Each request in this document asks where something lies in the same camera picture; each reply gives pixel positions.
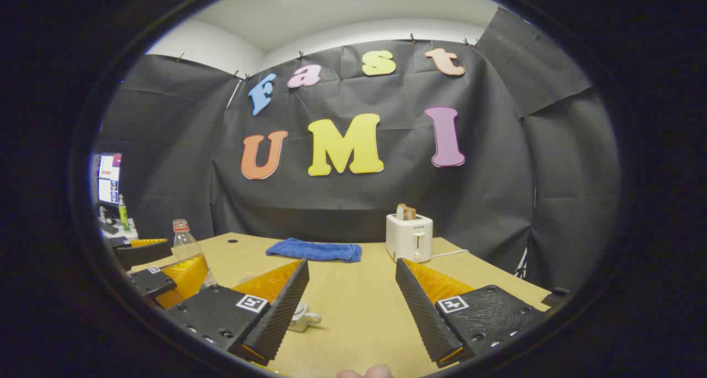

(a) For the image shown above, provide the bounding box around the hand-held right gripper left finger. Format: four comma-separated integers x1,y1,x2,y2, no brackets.
164,258,310,366

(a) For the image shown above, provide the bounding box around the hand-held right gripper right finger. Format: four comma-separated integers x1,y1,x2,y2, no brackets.
395,258,547,369

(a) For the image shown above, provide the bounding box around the white ceramic teacup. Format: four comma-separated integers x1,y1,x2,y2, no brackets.
287,302,323,333

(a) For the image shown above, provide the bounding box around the clear plastic water bottle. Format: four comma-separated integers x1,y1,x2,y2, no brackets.
172,219,217,287

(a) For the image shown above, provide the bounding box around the blue towel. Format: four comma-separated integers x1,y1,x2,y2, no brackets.
266,238,362,263

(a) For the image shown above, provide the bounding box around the white toaster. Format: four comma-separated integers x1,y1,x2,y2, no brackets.
386,212,434,263

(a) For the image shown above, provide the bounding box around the computer monitor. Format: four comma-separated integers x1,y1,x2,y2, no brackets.
97,153,123,207

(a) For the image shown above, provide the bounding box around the black backdrop cloth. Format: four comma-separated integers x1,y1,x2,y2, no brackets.
94,5,622,296

